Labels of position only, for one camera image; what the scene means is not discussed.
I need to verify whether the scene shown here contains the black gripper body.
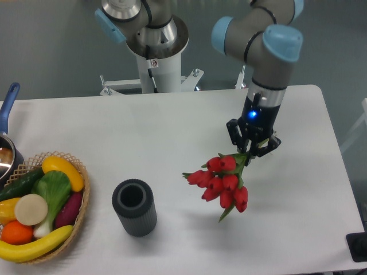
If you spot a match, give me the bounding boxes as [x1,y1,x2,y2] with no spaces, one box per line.
[238,93,280,143]

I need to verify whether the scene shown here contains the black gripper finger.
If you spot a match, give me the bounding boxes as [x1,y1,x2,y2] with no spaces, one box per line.
[245,135,282,166]
[226,117,252,152]

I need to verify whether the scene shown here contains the red tulip bouquet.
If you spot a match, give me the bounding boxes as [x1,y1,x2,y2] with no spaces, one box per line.
[182,152,252,222]

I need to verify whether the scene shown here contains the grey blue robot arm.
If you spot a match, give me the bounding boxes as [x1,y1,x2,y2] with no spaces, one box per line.
[95,1,304,163]

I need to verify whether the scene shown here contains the dark grey ribbed vase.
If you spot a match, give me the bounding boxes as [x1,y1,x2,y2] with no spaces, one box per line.
[112,179,157,237]

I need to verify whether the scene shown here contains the black device table edge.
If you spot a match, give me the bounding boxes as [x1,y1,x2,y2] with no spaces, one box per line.
[346,232,366,262]

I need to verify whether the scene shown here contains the purple sweet potato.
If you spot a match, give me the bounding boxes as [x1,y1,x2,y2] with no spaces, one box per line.
[54,192,83,229]

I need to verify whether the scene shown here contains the green bok choy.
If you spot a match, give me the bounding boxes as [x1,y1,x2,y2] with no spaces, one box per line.
[32,171,71,239]

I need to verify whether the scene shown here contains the yellow squash top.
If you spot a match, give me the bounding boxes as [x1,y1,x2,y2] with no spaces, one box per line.
[41,155,84,192]

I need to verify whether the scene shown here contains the woven wicker basket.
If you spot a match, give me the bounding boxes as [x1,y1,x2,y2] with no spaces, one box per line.
[5,151,90,264]

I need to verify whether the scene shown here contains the beige round slice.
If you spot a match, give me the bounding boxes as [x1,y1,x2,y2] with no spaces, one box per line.
[14,194,48,226]

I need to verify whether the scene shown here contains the dark green cucumber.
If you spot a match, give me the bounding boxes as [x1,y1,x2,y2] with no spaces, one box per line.
[1,167,44,201]

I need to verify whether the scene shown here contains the small yellow pepper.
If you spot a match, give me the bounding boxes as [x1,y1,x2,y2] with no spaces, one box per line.
[0,198,20,225]

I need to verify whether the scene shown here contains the orange fruit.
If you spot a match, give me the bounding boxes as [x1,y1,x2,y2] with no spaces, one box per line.
[1,221,33,245]

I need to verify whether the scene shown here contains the long yellow squash front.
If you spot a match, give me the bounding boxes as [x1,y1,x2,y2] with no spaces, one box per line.
[1,225,73,263]

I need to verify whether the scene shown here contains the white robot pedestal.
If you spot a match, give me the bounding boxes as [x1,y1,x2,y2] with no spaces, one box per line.
[100,15,204,96]

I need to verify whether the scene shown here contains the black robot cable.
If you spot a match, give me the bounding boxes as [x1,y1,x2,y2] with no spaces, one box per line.
[144,45,159,93]

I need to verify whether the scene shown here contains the blue handled saucepan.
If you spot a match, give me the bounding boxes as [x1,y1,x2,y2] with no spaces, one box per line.
[1,82,24,189]

